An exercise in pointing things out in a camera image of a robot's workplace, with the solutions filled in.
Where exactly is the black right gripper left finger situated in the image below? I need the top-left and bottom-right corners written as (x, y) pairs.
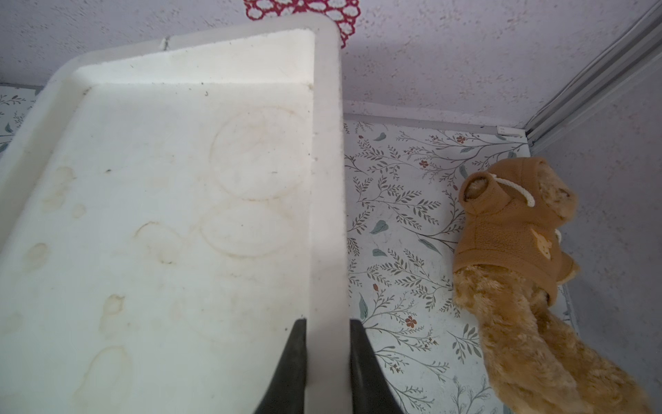
top-left (254, 318), bottom-right (308, 414)

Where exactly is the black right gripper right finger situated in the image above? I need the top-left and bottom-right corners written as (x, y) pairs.
top-left (350, 319), bottom-right (403, 414)

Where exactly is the white three-drawer cabinet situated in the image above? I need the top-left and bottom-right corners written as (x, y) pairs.
top-left (1, 13), bottom-right (352, 413)

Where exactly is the floral table mat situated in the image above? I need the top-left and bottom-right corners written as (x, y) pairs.
top-left (0, 85), bottom-right (575, 414)

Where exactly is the brown teddy bear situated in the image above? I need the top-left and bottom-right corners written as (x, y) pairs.
top-left (453, 157), bottom-right (652, 413)

